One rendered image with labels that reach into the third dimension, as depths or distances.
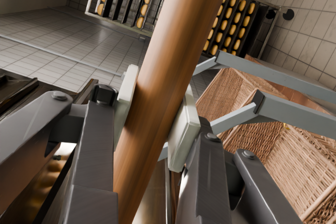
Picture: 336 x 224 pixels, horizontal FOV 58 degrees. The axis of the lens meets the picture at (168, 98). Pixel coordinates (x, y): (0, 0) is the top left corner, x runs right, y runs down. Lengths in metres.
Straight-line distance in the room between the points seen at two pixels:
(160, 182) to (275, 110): 0.75
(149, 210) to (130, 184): 0.96
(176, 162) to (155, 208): 1.01
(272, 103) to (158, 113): 0.48
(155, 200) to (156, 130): 1.03
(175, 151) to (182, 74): 0.04
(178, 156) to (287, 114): 0.52
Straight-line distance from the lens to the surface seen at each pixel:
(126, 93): 0.16
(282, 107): 0.65
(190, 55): 0.17
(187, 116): 0.16
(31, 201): 1.01
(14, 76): 1.96
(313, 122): 0.69
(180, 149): 0.16
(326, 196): 0.76
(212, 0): 0.16
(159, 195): 1.23
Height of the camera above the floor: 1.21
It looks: 7 degrees down
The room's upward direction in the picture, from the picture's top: 72 degrees counter-clockwise
